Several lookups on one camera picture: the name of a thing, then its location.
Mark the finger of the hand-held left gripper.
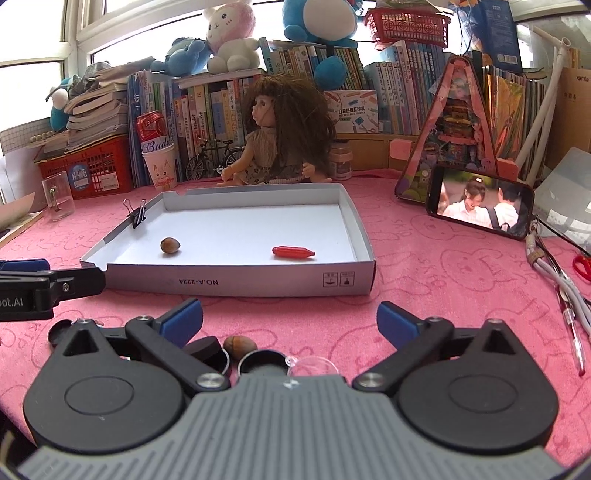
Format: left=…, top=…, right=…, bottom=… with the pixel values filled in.
left=0, top=266, right=107, bottom=301
left=0, top=259, right=51, bottom=274

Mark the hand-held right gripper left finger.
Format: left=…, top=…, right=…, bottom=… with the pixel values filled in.
left=48, top=298, right=232, bottom=393

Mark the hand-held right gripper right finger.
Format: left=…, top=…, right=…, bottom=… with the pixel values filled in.
left=351, top=301, right=543, bottom=393

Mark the black round cap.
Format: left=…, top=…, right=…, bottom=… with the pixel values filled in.
left=185, top=337, right=222, bottom=372
left=48, top=319, right=73, bottom=347

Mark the black round lid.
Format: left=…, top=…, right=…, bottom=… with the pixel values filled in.
left=238, top=350, right=290, bottom=377

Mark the white cardboard box tray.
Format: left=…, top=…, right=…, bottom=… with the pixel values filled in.
left=79, top=182, right=376, bottom=296

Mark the pink printed cloth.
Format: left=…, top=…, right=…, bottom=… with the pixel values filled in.
left=0, top=168, right=591, bottom=418

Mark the clear glass cup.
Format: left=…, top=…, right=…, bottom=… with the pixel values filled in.
left=41, top=171, right=76, bottom=222

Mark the black binder clip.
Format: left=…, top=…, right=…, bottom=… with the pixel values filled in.
left=123, top=198, right=147, bottom=229

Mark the red plastic crate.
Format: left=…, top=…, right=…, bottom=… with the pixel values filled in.
left=36, top=136, right=134, bottom=200

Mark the white grid board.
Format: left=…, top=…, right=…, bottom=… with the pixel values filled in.
left=0, top=115, right=69, bottom=158

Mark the white cat paper cup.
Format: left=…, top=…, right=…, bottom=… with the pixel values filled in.
left=141, top=143, right=179, bottom=190

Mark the black smartphone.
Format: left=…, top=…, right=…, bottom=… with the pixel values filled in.
left=426, top=165, right=535, bottom=241

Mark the blue white plush toy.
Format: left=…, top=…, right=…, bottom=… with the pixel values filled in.
left=45, top=60, right=112, bottom=132

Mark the black miniature bicycle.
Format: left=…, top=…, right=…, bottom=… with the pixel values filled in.
left=185, top=138, right=245, bottom=182

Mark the red beer can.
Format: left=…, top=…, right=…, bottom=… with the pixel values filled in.
left=136, top=111, right=170, bottom=154

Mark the small white jar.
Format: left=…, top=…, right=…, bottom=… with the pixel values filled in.
left=329, top=142, right=354, bottom=181

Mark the stack of worn books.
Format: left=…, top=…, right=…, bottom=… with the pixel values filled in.
left=34, top=58, right=155, bottom=160

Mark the red pen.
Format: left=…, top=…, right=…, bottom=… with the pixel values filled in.
left=556, top=286, right=587, bottom=377

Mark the tan wooden box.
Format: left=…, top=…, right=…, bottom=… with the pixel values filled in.
left=336, top=134, right=421, bottom=171

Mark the row of blue spined books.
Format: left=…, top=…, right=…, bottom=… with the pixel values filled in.
left=127, top=69, right=266, bottom=185

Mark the brown haired doll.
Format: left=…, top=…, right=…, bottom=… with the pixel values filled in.
left=217, top=76, right=338, bottom=186

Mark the pink triangular toy house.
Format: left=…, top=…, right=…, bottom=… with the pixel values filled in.
left=394, top=55, right=505, bottom=204

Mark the translucent plastic folder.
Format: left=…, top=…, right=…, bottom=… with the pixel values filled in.
left=533, top=148, right=591, bottom=256

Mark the white printed carton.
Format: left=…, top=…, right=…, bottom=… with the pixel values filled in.
left=323, top=90, right=380, bottom=134

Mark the row of thin picture books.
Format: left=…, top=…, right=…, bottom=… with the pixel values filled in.
left=259, top=37, right=458, bottom=137

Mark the row of glossy books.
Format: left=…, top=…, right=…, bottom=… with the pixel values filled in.
left=482, top=65, right=555, bottom=162

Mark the small blue plush toy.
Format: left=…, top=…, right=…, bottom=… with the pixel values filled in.
left=150, top=37, right=211, bottom=77

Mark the white plastic pipe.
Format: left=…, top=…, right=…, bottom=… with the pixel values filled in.
left=515, top=25, right=573, bottom=182

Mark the brown cardboard board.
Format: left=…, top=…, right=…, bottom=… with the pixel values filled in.
left=545, top=67, right=591, bottom=172

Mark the white pink rabbit plush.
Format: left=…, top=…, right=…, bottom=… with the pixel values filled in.
left=203, top=0, right=262, bottom=75

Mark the red plastic basket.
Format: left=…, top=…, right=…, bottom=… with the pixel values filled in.
left=364, top=8, right=451, bottom=49

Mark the dark blue carton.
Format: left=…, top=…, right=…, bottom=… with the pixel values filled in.
left=480, top=0, right=525, bottom=77

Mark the large blue plush toy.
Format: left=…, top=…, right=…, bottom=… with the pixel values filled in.
left=281, top=0, right=366, bottom=90

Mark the grey cable bundle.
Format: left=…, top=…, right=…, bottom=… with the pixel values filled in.
left=524, top=220, right=591, bottom=334

